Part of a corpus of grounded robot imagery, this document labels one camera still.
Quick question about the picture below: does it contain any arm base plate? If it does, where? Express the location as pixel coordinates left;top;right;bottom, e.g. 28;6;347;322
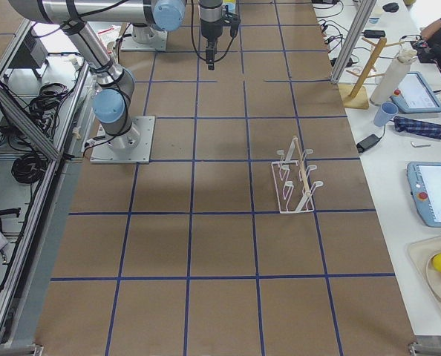
121;24;168;52
90;116;155;164

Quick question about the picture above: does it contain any plaid cloth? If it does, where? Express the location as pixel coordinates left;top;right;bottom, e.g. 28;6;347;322
393;116;441;139

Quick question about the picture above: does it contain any teach pendant near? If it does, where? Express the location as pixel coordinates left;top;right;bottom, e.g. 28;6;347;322
407;162;441;228

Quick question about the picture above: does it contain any teach pendant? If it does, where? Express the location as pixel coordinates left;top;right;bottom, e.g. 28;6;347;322
407;162;441;228
391;71;441;113

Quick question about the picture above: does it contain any white paper roll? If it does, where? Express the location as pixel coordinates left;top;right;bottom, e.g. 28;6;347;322
370;49;417;105

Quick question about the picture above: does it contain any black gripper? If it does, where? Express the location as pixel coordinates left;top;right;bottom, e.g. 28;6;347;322
200;19;223;70

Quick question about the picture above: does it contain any wooden mug tree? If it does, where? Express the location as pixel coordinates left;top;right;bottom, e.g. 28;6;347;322
339;36;404;110

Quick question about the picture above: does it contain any black power adapter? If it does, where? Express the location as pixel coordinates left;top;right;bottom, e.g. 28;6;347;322
356;134;382;154

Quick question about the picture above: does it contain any yellow plastic cup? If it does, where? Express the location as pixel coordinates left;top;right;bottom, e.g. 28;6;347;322
223;0;236;13

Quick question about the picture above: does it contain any teach pendant far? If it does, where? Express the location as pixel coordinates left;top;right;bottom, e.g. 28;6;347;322
391;71;441;113

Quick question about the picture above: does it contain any white wire cup rack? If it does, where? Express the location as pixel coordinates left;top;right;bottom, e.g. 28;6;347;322
270;136;324;214

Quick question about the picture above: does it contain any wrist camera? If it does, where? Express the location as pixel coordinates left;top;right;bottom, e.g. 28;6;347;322
223;10;241;39

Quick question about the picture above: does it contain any aluminium frame post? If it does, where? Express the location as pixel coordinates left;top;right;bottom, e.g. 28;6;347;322
330;0;376;84

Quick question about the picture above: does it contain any blue cup on desk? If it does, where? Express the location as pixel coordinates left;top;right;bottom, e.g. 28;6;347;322
373;102;399;127

